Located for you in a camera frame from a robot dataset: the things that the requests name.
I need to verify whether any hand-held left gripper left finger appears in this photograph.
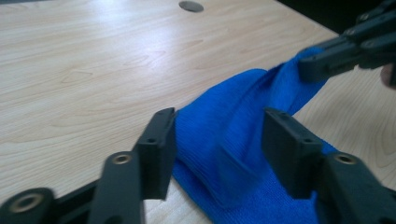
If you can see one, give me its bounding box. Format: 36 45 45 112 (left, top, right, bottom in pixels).
133 106 178 201

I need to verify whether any grey round table grommet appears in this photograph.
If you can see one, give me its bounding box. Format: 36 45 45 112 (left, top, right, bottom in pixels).
177 0 205 14

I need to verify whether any blue cloth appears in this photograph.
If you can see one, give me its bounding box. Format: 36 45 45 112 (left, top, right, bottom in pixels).
170 46 340 224

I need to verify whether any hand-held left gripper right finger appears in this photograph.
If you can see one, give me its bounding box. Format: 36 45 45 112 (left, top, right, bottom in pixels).
261 106 325 201

